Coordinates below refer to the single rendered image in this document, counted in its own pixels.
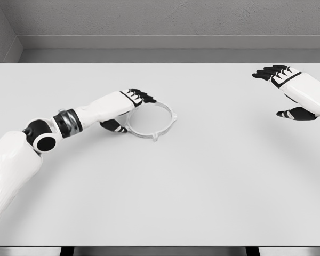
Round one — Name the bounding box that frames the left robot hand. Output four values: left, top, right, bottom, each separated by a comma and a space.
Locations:
98, 87, 158, 133

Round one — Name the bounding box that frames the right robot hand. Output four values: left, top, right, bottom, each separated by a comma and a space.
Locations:
251, 63, 320, 121

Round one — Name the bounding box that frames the thin white pipe clamp ring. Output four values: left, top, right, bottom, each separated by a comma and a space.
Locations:
126, 102, 178, 141

